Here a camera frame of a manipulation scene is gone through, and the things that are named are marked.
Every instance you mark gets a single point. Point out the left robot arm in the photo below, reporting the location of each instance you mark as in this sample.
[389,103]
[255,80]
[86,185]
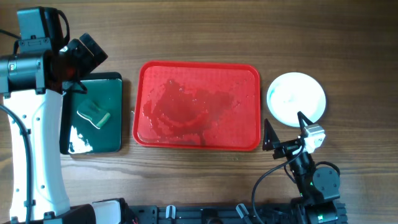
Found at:
[45,64]

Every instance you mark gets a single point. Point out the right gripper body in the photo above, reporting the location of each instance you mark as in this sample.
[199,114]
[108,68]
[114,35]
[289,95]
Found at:
[286,149]

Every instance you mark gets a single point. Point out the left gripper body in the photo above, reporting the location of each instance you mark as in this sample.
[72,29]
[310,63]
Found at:
[80,60]

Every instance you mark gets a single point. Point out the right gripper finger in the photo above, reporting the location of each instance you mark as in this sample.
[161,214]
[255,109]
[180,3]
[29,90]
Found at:
[303,120]
[270,139]

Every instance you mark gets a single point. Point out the red plastic tray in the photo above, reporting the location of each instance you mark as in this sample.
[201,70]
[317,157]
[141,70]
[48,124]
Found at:
[198,105]

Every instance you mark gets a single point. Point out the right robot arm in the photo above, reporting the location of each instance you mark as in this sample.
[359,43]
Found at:
[318,182]

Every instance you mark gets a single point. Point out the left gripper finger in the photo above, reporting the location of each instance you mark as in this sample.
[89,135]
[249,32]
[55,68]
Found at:
[74,87]
[98,55]

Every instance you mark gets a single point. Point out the dark green water tray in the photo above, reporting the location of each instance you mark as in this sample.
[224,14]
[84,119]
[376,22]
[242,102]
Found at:
[77,135]

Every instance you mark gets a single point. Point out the white plate top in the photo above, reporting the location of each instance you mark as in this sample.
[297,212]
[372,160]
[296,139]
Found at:
[293,92]

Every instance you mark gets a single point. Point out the yellow green sponge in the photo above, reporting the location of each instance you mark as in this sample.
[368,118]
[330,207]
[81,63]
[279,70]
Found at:
[91,112]

